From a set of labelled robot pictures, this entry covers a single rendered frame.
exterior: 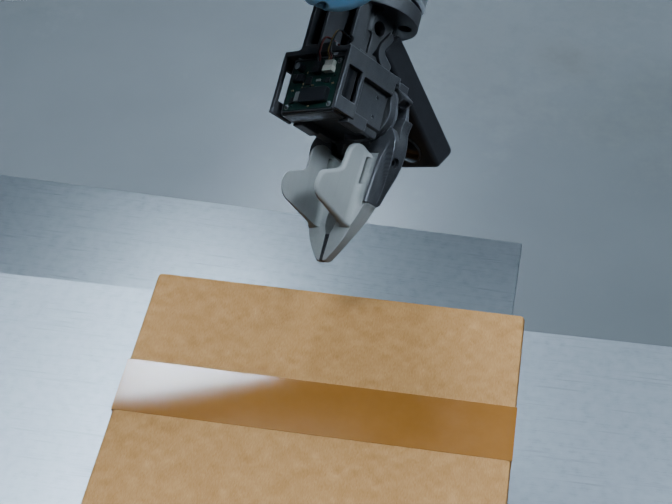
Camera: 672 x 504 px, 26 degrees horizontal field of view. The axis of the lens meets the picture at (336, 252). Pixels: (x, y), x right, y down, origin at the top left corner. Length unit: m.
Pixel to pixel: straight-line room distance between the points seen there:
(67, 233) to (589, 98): 1.72
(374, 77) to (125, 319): 0.54
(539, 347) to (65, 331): 0.50
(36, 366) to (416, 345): 0.52
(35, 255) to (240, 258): 0.23
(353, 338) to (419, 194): 1.77
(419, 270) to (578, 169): 1.42
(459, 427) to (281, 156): 1.93
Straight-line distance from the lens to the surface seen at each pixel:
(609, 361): 1.53
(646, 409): 1.50
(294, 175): 1.12
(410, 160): 1.21
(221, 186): 2.92
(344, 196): 1.11
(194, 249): 1.63
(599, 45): 3.31
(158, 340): 1.15
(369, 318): 1.16
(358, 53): 1.11
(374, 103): 1.12
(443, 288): 1.58
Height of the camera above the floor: 1.98
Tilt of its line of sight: 45 degrees down
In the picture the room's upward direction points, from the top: straight up
